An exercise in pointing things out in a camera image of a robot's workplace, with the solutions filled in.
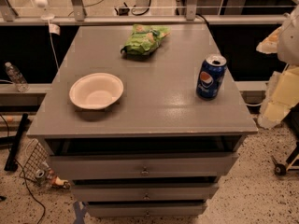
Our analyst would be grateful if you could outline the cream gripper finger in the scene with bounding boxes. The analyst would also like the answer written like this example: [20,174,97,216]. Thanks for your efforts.
[256,27,281,54]
[257,66,299,129]

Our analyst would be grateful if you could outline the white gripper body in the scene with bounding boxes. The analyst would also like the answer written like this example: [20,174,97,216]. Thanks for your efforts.
[278,6,299,66]

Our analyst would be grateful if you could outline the blue pepsi can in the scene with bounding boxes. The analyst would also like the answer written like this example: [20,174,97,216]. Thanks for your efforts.
[196,54,227,100]

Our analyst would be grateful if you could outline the white paper bowl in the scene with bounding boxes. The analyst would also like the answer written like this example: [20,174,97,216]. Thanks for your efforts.
[69,73,123,110]

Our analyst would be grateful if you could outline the wheeled cart base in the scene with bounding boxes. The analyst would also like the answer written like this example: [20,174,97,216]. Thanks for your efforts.
[271,142,299,176]

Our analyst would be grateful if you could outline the green chip bag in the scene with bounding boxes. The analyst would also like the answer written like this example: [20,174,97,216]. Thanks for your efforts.
[121,24,170,55]

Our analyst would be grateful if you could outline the top grey drawer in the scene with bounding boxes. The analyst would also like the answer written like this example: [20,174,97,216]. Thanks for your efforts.
[50,152,238,180]

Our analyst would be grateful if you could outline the grey drawer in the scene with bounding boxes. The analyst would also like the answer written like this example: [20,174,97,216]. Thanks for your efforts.
[72,183,219,202]
[50,152,238,180]
[87,203,206,217]

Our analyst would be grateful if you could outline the bottom grey drawer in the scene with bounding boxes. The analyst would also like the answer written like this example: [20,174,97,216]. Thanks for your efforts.
[87,203,206,217]

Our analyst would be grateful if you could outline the middle grey drawer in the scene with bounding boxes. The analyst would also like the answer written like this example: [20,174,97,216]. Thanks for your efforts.
[72,183,219,202]

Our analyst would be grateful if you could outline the white round lamp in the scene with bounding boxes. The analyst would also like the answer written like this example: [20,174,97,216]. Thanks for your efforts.
[34,0,55,21]

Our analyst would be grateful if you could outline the clear plastic water bottle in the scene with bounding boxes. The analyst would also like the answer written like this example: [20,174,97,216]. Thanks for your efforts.
[5,62,29,92]

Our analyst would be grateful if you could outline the black stand leg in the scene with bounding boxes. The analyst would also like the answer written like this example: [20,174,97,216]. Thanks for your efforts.
[4,113,28,172]

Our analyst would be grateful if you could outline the wire basket on floor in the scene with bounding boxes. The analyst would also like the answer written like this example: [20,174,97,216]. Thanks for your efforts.
[20,139,49,185]

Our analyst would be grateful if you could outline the can in wire basket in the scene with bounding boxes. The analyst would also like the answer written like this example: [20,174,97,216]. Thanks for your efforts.
[35,169,46,185]

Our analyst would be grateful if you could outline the black floor cable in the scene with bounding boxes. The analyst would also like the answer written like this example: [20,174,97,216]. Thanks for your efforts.
[0,112,47,224]

